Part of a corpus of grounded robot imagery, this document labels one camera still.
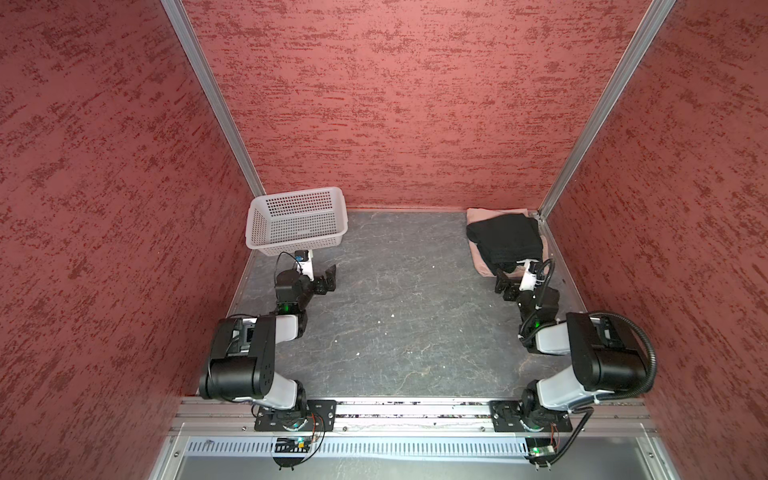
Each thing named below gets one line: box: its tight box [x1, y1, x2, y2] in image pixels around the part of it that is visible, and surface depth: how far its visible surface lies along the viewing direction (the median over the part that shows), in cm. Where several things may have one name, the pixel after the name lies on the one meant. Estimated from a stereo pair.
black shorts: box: [466, 213, 543, 273], surface depth 102 cm
